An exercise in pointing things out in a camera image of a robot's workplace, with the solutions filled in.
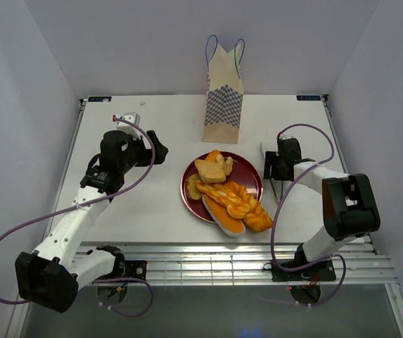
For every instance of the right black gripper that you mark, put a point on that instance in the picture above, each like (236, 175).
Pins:
(270, 157)

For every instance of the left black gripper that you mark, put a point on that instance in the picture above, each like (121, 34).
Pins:
(147, 153)

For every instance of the metal serving tongs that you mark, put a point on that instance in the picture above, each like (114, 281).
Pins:
(277, 187)

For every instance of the pale triangular bread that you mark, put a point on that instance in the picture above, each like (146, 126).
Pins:
(210, 172)

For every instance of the beige ridged long bread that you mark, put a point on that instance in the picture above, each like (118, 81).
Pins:
(226, 164)

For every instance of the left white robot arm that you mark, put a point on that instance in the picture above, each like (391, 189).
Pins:
(51, 276)

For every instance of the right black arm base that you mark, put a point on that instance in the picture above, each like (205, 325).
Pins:
(321, 272)

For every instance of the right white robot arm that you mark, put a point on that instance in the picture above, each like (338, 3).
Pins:
(348, 205)

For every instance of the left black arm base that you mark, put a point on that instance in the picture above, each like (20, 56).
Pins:
(136, 269)

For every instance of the brown sliced bread piece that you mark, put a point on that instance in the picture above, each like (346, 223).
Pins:
(191, 188)

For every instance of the blue checkered paper bag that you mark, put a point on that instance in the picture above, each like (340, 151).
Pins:
(224, 92)

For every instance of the orange flat white-edged bread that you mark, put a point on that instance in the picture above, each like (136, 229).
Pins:
(230, 226)

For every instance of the dark red round plate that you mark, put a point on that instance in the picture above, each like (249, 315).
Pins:
(243, 173)

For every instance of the orange oval bun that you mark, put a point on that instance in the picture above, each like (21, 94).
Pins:
(212, 156)

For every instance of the right blue corner label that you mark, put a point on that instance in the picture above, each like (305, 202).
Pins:
(308, 97)

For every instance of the blue corner label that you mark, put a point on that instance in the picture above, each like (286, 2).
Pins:
(308, 97)
(99, 99)

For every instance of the orange iced twisted pastry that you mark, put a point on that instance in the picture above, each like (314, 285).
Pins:
(235, 206)

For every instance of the golden braided loaf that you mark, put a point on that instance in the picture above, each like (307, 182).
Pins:
(257, 219)

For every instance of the left blue corner label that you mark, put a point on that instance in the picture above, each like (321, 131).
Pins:
(99, 99)

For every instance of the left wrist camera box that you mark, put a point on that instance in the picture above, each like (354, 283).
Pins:
(126, 123)

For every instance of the aluminium rail frame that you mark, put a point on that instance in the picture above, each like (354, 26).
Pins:
(151, 221)

